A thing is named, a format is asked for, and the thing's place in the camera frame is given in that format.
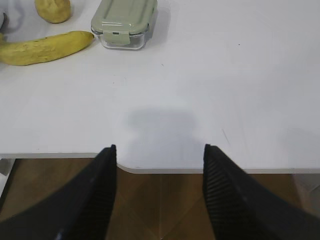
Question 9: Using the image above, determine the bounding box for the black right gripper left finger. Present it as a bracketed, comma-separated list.
[0, 145, 117, 240]

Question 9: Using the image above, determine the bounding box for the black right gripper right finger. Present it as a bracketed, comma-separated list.
[202, 144, 320, 240]

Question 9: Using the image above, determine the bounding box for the yellow banana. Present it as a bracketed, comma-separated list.
[0, 31, 94, 66]

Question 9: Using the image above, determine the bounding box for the green lidded glass container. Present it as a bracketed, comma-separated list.
[91, 0, 158, 50]

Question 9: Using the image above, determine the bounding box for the navy blue lunch bag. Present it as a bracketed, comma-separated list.
[0, 10, 8, 33]

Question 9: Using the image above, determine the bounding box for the yellow pear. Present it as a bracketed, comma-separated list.
[34, 0, 71, 24]

